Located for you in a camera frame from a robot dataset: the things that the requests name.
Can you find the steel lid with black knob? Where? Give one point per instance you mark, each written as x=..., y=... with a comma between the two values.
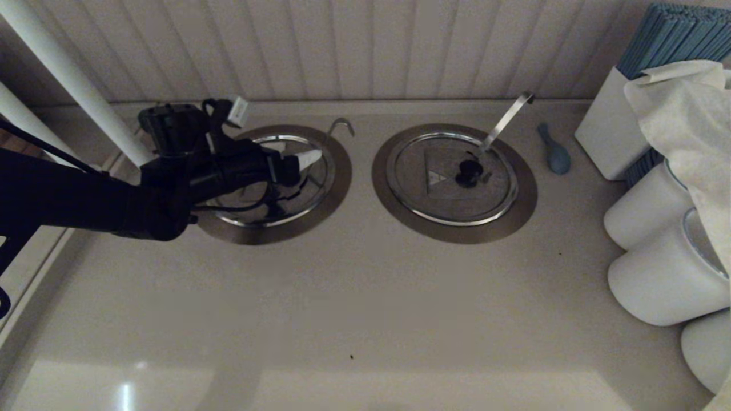
x=422, y=194
x=320, y=188

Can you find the white round pole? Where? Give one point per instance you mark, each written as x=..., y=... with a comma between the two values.
x=23, y=123
x=74, y=80

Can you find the white rectangular holder box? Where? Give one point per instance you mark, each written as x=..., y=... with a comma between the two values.
x=605, y=131

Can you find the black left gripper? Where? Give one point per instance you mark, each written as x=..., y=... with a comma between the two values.
x=223, y=168

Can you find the white cylindrical canister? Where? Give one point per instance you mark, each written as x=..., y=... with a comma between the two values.
x=645, y=211
x=708, y=348
x=657, y=279

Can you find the blue plastic spoon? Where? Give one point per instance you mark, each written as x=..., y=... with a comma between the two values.
x=557, y=157

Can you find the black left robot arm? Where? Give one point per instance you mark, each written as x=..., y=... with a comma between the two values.
x=74, y=197

